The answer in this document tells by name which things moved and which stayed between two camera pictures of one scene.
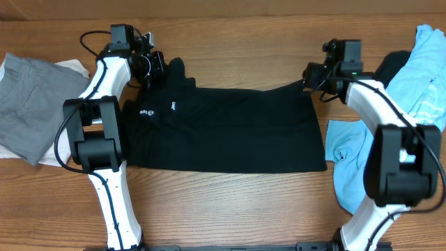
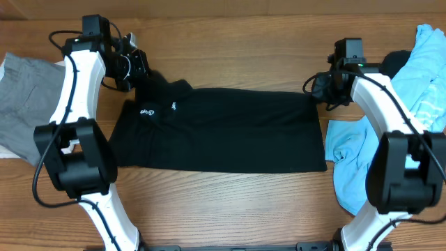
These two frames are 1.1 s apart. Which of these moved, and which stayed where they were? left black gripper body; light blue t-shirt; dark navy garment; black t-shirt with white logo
Moved: left black gripper body
Stayed: black t-shirt with white logo; dark navy garment; light blue t-shirt
